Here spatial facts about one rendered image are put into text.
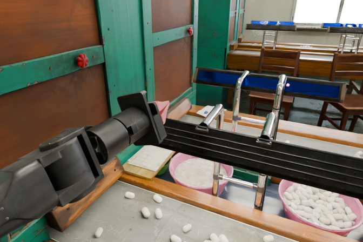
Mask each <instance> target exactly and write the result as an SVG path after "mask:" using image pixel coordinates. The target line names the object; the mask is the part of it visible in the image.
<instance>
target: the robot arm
mask: <svg viewBox="0 0 363 242"><path fill-rule="evenodd" d="M145 93H147V92H146V91H145V90H143V91H138V92H136V93H130V94H128V93H127V94H124V95H121V96H119V97H117V100H118V104H119V106H120V109H121V112H120V113H118V114H117V115H115V116H113V117H111V118H109V119H107V120H105V121H103V122H102V123H100V124H98V125H96V126H92V125H87V126H80V127H72V128H68V129H65V130H63V131H61V132H60V133H59V134H58V135H57V136H55V137H53V138H51V139H49V140H47V141H45V142H43V143H41V144H39V146H38V147H39V148H38V149H36V150H34V151H32V152H30V153H28V154H26V155H25V156H23V157H21V158H19V159H18V161H16V162H15V163H13V164H11V165H9V166H7V167H5V168H3V169H1V170H0V239H1V238H2V237H4V236H5V235H7V234H9V233H10V232H12V231H14V230H16V229H18V228H20V227H21V226H23V225H25V224H27V223H29V222H31V221H33V220H36V219H39V218H41V217H42V216H44V215H45V214H46V213H48V212H49V211H50V210H52V209H53V208H54V207H56V206H59V207H64V206H65V205H66V204H71V203H75V202H77V201H79V200H81V199H83V198H84V197H86V196H87V195H88V194H89V193H90V192H92V191H93V190H94V189H95V188H97V187H96V183H98V182H99V181H100V180H101V179H103V178H104V177H105V176H104V174H103V171H102V168H101V166H100V165H103V164H105V163H106V162H108V161H109V160H110V159H112V158H113V157H115V156H116V155H117V154H119V153H120V152H122V151H123V150H125V149H126V148H127V147H128V146H130V145H131V144H133V143H134V145H135V146H144V145H159V144H160V143H161V142H162V141H163V139H164V138H165V137H166V136H167V134H166V131H165V128H164V125H163V124H165V121H166V114H167V110H168V107H169V105H170V102H169V101H164V102H159V101H154V102H147V100H146V97H145Z"/></svg>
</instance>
